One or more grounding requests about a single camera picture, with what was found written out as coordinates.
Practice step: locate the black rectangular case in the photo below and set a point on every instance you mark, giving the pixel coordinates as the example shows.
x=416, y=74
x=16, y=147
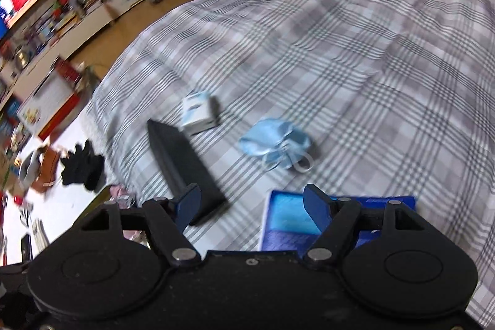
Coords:
x=178, y=160

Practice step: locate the red and white box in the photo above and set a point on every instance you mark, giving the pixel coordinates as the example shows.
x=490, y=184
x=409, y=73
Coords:
x=46, y=102

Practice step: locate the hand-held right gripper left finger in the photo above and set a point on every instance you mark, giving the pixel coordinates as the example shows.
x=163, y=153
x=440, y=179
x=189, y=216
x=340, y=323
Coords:
x=188, y=203

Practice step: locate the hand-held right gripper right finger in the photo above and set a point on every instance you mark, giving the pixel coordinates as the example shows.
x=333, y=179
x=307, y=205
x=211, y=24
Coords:
x=314, y=203

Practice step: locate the blue plastic tray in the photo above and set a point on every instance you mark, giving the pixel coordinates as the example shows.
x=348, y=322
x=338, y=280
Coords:
x=286, y=218

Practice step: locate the grey plaid blanket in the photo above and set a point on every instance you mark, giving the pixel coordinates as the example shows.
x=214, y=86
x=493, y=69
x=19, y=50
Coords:
x=348, y=63

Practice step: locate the small white blue box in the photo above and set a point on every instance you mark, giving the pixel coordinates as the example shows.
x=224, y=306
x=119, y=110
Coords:
x=199, y=113

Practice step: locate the blue face mask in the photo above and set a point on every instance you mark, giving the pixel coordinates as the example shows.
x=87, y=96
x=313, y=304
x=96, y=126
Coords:
x=270, y=142

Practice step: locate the low television shelf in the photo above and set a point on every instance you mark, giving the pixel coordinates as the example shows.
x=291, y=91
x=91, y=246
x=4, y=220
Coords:
x=69, y=40

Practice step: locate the black cloth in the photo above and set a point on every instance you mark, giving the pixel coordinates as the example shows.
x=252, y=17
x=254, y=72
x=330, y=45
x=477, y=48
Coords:
x=83, y=167

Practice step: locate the brown bag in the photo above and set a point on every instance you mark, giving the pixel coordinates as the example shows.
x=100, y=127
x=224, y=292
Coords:
x=46, y=167

